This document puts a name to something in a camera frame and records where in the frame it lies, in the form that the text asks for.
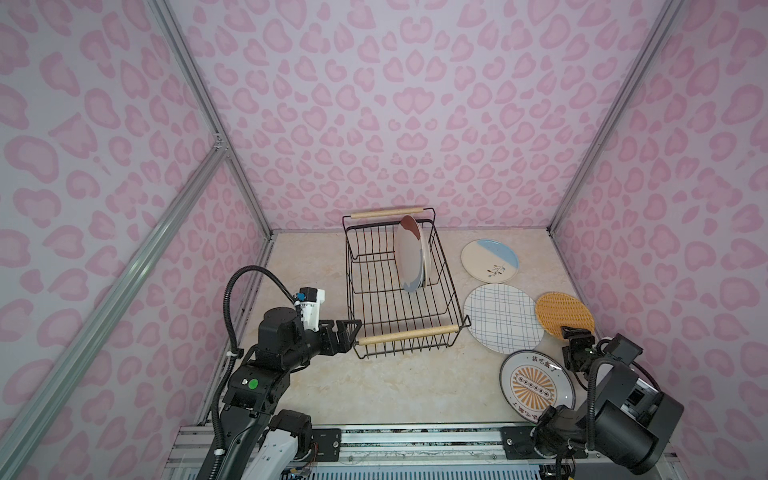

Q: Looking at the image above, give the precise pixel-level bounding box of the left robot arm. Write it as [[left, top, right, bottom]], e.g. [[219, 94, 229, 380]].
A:
[[197, 307, 362, 479]]

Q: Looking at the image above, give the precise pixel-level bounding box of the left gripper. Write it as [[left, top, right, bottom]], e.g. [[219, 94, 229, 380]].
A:
[[282, 316, 361, 372]]

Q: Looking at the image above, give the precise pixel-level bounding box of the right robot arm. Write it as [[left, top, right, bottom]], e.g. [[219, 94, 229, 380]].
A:
[[531, 326, 684, 475]]

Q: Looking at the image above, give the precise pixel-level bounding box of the cream blue plate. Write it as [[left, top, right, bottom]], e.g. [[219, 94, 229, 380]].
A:
[[461, 239, 520, 283]]

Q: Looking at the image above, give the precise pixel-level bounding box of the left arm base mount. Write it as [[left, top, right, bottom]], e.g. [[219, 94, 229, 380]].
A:
[[259, 427, 343, 464]]

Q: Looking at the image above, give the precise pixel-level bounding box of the star patterned plate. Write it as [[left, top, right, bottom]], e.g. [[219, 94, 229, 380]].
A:
[[421, 230, 432, 288]]

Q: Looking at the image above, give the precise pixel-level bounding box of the large pink blue plate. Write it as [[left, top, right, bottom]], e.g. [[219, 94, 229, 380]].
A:
[[394, 215, 424, 293]]

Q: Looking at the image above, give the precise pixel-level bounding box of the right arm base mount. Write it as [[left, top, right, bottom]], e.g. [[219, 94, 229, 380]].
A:
[[500, 426, 588, 461]]

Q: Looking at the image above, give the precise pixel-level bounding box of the aluminium frame strut left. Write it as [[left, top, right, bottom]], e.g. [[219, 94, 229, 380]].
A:
[[1, 1, 271, 479]]

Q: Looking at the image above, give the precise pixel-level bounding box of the aluminium frame strut right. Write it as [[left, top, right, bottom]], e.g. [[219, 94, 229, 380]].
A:
[[547, 0, 687, 237]]

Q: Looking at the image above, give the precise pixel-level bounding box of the aluminium frame strut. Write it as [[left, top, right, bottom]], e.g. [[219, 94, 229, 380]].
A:
[[1, 1, 271, 479], [547, 0, 687, 237]]

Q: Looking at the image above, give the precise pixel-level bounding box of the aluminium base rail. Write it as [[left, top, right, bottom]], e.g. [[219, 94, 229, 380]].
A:
[[160, 419, 685, 480]]

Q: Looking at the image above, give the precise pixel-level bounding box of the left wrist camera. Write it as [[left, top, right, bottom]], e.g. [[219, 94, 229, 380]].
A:
[[297, 287, 326, 332]]

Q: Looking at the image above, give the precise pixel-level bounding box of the orange sunburst plate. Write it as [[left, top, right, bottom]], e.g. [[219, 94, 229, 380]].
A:
[[500, 350, 575, 424]]

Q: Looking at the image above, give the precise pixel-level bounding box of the black wire dish rack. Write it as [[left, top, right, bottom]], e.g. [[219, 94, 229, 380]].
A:
[[342, 207, 471, 359]]

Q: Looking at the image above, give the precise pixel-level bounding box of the orange woven plate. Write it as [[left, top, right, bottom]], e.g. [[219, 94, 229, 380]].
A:
[[535, 292, 596, 340]]

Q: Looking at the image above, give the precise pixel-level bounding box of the white plaid plate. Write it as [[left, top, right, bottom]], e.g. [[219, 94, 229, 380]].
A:
[[464, 284, 544, 355]]

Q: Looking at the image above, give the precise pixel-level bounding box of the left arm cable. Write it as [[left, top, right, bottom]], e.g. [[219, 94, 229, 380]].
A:
[[206, 265, 298, 480]]

